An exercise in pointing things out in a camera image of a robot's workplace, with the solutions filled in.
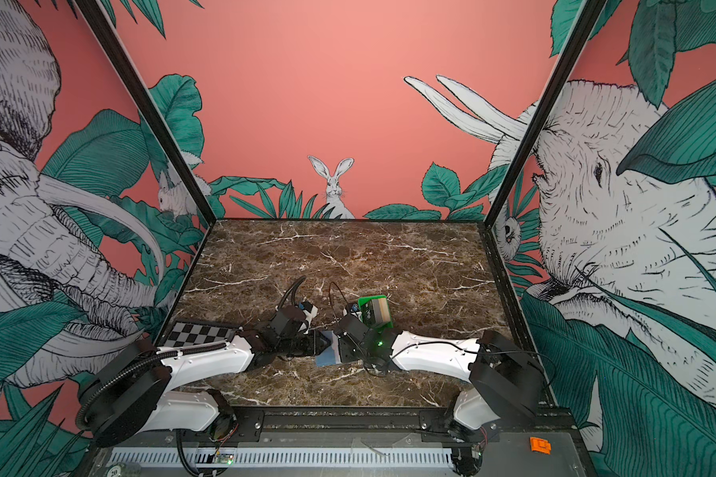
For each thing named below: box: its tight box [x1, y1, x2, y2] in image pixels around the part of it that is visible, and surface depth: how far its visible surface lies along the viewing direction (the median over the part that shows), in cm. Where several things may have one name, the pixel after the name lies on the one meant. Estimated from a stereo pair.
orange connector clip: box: [529, 436, 552, 456], surface depth 72 cm
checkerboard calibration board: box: [158, 319, 241, 348], surface depth 88 cm
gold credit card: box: [379, 298, 391, 322], surface depth 93 cm
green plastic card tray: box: [357, 294, 394, 333], surface depth 93 cm
